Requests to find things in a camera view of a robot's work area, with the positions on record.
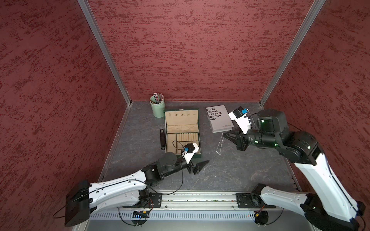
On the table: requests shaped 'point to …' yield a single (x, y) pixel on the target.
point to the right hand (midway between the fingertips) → (224, 138)
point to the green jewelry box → (181, 127)
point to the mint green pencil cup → (158, 109)
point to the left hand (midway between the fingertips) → (202, 156)
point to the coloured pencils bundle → (158, 97)
